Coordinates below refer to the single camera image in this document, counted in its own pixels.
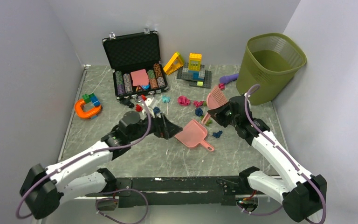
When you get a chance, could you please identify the green blue toy bricks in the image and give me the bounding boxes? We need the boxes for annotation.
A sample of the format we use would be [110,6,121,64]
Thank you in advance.
[82,93,100,107]

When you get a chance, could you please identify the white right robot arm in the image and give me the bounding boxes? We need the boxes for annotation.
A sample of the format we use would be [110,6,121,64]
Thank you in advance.
[207,96,327,224]

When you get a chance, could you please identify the black paper scrap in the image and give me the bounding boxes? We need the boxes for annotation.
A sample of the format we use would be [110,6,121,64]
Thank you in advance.
[119,98,135,109]

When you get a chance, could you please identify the magenta paper scrap near bin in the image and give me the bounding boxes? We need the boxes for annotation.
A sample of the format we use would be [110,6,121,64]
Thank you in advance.
[218,83,225,90]

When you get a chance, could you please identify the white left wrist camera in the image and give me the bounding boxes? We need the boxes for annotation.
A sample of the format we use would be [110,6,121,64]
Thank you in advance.
[141,98,161,118]

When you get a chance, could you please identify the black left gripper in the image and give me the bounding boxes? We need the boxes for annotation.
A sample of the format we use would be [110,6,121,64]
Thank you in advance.
[129,108,182,142]

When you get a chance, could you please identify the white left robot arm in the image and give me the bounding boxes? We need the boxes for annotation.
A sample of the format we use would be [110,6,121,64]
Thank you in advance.
[19,112,182,219]

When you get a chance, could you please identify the magenta paper scrap centre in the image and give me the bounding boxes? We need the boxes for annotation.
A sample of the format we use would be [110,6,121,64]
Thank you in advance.
[193,100,204,108]

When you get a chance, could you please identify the orange horseshoe toy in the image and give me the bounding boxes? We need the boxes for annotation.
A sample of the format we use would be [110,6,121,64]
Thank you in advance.
[74,99,103,119]

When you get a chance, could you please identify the dark blue paper scrap centre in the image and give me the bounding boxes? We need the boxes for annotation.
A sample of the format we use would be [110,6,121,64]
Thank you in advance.
[195,108,203,117]

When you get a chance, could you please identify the large magenta paper scrap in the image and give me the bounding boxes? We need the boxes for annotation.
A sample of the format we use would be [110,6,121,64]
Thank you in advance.
[177,96,191,106]

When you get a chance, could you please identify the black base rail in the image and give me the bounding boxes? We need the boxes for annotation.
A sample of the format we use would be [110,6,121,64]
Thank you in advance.
[86,175,260,208]

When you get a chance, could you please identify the green mesh waste bin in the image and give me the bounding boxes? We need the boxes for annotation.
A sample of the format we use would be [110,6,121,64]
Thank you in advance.
[236,33,307,105]

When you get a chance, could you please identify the purple cylindrical toy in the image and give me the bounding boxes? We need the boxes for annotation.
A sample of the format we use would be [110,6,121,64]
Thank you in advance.
[219,73,239,84]

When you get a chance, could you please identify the red paper scrap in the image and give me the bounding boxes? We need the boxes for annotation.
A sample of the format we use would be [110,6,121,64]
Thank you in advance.
[136,104,143,112]

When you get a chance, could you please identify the dark blue scrap right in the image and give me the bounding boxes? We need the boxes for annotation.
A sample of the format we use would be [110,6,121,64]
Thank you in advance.
[212,130,223,138]

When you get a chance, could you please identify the light blue paper scrap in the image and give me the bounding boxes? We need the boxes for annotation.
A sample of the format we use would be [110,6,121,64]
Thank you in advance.
[162,96,171,103]

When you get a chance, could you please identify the dark blue scrap left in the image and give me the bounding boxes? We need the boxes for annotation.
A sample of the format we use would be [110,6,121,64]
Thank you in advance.
[153,106,161,115]

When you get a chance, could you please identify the toy brick tower on baseplate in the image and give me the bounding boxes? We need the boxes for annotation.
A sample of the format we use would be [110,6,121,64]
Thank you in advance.
[176,53,212,89]

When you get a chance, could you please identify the yellow triangular toy block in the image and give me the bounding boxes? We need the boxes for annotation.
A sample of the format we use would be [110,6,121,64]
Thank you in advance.
[164,52,184,75]

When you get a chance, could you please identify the pink hand brush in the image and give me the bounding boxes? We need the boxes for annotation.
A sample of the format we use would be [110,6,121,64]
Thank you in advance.
[201,86,228,121]

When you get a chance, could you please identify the pink dustpan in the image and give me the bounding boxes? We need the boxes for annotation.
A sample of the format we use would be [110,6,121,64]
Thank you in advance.
[175,119,215,152]

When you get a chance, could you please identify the black poker chip case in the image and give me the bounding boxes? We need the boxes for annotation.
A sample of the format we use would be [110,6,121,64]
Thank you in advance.
[102,28,169,100]

